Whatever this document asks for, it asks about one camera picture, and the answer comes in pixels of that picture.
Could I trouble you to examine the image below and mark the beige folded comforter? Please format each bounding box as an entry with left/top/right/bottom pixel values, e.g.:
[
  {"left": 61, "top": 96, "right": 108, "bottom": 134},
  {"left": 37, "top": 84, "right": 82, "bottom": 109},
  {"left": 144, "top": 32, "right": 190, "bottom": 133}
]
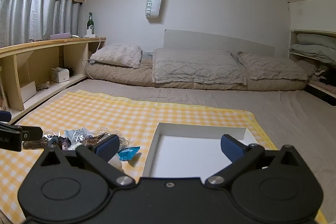
[{"left": 84, "top": 57, "right": 309, "bottom": 92}]

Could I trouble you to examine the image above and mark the green glass bottle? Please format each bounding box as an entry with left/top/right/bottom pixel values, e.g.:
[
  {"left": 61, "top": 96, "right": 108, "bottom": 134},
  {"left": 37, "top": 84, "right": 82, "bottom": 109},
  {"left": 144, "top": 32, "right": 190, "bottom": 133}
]
[{"left": 87, "top": 12, "right": 95, "bottom": 36}]

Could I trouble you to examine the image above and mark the white tissue box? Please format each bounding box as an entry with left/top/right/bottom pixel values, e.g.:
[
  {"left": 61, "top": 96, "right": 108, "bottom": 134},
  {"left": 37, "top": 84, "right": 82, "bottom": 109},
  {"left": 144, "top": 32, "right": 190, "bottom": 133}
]
[{"left": 50, "top": 67, "right": 70, "bottom": 83}]

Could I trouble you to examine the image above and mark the bag of brown cords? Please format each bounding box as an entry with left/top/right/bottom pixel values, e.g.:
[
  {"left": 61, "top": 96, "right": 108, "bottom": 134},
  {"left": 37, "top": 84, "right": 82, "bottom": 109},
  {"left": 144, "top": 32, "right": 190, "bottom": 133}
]
[{"left": 88, "top": 130, "right": 124, "bottom": 147}]

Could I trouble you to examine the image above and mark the white charger cable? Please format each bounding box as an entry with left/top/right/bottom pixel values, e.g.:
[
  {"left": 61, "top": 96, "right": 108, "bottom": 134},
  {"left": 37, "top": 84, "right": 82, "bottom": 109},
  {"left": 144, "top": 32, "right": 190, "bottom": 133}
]
[{"left": 83, "top": 38, "right": 102, "bottom": 67}]

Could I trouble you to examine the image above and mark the dark brown braided cord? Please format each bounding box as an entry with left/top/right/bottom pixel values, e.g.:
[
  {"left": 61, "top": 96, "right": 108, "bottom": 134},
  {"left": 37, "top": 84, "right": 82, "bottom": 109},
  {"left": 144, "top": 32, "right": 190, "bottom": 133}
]
[{"left": 22, "top": 139, "right": 54, "bottom": 150}]

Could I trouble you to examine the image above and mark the white side shelf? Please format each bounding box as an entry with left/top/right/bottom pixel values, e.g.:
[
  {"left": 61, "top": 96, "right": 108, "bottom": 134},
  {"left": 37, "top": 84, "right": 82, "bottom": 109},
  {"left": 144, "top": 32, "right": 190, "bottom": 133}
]
[{"left": 287, "top": 0, "right": 336, "bottom": 99}]

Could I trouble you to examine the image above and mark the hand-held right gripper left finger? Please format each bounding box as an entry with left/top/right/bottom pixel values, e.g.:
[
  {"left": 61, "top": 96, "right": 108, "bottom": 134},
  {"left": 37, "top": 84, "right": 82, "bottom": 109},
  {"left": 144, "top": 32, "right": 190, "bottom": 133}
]
[{"left": 39, "top": 134, "right": 136, "bottom": 189}]

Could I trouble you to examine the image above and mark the folded grey-green blanket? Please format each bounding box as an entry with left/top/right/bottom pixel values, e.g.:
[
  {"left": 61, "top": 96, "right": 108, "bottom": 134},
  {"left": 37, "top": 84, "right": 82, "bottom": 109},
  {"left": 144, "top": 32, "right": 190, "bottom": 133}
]
[{"left": 289, "top": 43, "right": 336, "bottom": 65}]

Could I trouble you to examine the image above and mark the clear blue printed packet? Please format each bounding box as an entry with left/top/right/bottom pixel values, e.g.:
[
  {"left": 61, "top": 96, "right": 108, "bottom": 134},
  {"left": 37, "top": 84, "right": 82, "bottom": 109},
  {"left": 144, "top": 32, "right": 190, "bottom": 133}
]
[{"left": 64, "top": 129, "right": 92, "bottom": 146}]

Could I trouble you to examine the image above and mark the yellow checkered cloth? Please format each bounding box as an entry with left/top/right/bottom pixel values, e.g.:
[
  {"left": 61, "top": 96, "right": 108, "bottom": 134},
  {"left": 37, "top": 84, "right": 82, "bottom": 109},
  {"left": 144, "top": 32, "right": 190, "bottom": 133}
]
[
  {"left": 0, "top": 91, "right": 279, "bottom": 224},
  {"left": 9, "top": 77, "right": 336, "bottom": 224}
]

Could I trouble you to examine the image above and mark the fluffy beige pillow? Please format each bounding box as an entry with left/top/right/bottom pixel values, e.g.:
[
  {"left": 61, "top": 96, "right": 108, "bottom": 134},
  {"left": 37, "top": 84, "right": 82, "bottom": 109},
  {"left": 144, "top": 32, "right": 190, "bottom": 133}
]
[{"left": 90, "top": 45, "right": 143, "bottom": 69}]

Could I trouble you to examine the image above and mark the bag of white beaded cords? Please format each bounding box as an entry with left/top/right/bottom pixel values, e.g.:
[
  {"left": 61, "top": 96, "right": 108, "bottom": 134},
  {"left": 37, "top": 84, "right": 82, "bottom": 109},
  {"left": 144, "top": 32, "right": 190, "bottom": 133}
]
[{"left": 115, "top": 135, "right": 133, "bottom": 149}]

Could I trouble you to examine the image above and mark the white folded pillow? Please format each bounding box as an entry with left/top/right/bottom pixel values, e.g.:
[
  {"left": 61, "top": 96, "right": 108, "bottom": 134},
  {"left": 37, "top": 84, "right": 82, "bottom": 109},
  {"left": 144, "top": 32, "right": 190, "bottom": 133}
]
[{"left": 296, "top": 33, "right": 336, "bottom": 44}]

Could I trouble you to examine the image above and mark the silver curtain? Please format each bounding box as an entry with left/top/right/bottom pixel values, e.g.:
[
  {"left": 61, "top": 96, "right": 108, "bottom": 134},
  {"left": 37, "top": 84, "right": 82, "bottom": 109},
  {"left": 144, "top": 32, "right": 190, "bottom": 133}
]
[{"left": 0, "top": 0, "right": 81, "bottom": 49}]

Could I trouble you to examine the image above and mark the teal and white packet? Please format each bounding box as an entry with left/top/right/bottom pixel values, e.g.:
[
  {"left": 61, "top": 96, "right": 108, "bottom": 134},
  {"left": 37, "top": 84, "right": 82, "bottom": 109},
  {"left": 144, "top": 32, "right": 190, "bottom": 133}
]
[{"left": 118, "top": 146, "right": 141, "bottom": 161}]

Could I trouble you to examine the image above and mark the wooden shelf unit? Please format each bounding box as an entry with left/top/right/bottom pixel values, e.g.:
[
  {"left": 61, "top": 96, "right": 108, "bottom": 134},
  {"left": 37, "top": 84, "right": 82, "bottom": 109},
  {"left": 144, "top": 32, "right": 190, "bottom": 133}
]
[{"left": 0, "top": 37, "right": 107, "bottom": 125}]

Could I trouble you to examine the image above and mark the dark clothes pile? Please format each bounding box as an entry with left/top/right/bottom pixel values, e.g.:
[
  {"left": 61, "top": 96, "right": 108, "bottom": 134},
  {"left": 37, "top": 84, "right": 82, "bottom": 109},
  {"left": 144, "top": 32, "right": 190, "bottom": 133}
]
[{"left": 313, "top": 64, "right": 336, "bottom": 86}]

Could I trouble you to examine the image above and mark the white cardboard box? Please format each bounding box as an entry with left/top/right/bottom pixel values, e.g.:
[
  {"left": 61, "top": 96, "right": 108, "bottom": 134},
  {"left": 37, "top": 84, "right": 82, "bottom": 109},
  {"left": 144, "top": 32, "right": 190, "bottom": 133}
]
[{"left": 142, "top": 122, "right": 259, "bottom": 178}]

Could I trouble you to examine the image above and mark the white board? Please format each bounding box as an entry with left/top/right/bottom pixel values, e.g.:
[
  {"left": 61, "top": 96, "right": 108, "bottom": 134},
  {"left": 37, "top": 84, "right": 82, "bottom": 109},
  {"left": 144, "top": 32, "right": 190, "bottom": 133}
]
[{"left": 19, "top": 80, "right": 37, "bottom": 103}]

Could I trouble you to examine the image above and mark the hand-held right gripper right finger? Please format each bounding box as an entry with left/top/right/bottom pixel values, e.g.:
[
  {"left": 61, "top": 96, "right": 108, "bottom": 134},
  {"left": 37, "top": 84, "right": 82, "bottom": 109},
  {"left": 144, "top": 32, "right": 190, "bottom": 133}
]
[{"left": 205, "top": 134, "right": 302, "bottom": 186}]

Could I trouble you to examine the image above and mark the bag of dark scrunchies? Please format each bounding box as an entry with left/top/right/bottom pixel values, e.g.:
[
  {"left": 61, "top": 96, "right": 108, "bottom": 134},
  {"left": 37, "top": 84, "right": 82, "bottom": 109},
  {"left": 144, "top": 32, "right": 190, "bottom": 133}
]
[{"left": 43, "top": 134, "right": 72, "bottom": 151}]

